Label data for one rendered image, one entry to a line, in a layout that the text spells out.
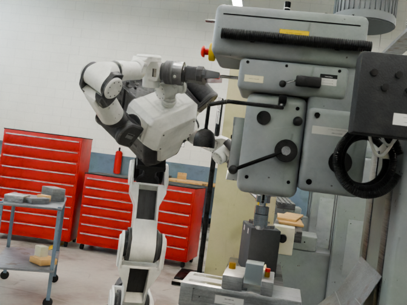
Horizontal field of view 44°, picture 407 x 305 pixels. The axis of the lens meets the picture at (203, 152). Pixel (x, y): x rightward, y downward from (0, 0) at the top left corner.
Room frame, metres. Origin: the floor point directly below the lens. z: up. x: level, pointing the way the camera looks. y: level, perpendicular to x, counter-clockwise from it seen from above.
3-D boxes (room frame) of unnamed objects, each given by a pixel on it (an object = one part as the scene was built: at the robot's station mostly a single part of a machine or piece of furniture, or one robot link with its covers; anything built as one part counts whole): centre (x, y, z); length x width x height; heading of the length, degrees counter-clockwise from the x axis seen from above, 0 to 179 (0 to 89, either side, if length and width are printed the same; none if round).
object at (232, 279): (1.51, -0.14, 1.06); 0.15 x 0.06 x 0.04; 171
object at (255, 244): (2.08, -0.28, 1.07); 0.22 x 0.12 x 0.20; 4
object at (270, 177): (1.66, -0.22, 1.47); 0.21 x 0.19 x 0.32; 173
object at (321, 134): (1.63, -0.41, 1.47); 0.24 x 0.19 x 0.26; 173
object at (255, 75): (1.65, -0.26, 1.68); 0.34 x 0.24 x 0.10; 83
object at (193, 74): (1.85, 0.09, 1.70); 0.13 x 0.12 x 0.10; 173
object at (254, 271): (1.50, -0.20, 1.08); 0.06 x 0.05 x 0.06; 171
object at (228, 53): (1.66, -0.23, 1.81); 0.47 x 0.26 x 0.16; 83
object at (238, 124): (1.67, -0.11, 1.44); 0.04 x 0.04 x 0.21; 83
